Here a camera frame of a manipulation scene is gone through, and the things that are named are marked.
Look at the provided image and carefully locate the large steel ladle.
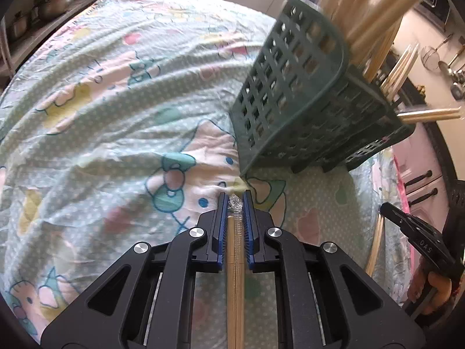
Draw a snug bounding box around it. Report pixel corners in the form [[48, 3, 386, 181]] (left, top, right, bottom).
[[450, 67, 465, 100]]

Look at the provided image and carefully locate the small steel pot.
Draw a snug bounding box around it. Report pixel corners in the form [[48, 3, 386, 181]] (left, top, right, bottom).
[[11, 11, 30, 40]]

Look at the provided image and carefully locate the printed light blue tablecloth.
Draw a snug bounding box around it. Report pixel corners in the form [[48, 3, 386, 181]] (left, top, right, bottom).
[[0, 0, 407, 346]]

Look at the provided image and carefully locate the small steel ladle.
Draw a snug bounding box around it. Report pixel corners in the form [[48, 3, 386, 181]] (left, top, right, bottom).
[[438, 49, 464, 77]]

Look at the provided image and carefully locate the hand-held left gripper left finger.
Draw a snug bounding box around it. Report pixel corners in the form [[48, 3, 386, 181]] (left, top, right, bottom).
[[40, 191, 230, 349]]

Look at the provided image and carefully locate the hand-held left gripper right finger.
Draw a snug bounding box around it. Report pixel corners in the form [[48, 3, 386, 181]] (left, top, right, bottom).
[[243, 190, 425, 349]]

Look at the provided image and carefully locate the person's right hand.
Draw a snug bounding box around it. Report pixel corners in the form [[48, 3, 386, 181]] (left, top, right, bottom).
[[406, 256, 455, 317]]

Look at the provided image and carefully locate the group of bamboo chopsticks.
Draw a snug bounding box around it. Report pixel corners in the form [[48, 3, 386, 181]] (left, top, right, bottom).
[[320, 0, 462, 124]]

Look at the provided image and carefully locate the black glass range hood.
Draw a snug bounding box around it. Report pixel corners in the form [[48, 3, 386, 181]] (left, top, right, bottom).
[[414, 0, 453, 35]]

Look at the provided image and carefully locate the metal kitchen rack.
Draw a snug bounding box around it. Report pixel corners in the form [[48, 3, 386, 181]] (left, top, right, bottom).
[[0, 0, 126, 81]]

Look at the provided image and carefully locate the green plastic utensil basket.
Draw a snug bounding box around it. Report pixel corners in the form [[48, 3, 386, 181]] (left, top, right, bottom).
[[229, 0, 415, 177]]

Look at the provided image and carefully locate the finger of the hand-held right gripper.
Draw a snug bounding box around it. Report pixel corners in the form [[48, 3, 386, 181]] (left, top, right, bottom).
[[380, 203, 413, 234]]

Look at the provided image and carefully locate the bamboo chopstick pair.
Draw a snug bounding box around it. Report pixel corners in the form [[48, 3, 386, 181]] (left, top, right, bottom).
[[225, 193, 248, 349], [365, 214, 385, 277]]

